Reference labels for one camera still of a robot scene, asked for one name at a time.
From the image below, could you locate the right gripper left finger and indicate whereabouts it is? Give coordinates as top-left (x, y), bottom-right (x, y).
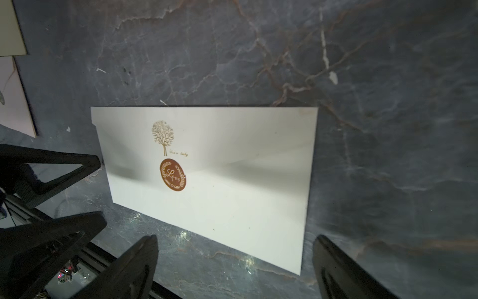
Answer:
top-left (73, 235), bottom-right (158, 299)

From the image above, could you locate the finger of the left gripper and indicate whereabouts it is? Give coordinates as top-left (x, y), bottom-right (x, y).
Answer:
top-left (1, 212), bottom-right (107, 299)
top-left (1, 144), bottom-right (101, 209)

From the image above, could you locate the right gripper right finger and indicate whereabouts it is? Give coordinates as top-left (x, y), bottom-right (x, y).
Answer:
top-left (312, 235), bottom-right (398, 299)

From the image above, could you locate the pink envelope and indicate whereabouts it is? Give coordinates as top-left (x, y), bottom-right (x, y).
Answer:
top-left (0, 57), bottom-right (36, 138)

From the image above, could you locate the cream white envelope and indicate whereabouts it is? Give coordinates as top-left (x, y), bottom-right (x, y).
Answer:
top-left (91, 107), bottom-right (318, 274)

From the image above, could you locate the tan kraft envelope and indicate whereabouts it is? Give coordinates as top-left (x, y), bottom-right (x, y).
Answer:
top-left (0, 0), bottom-right (27, 57)

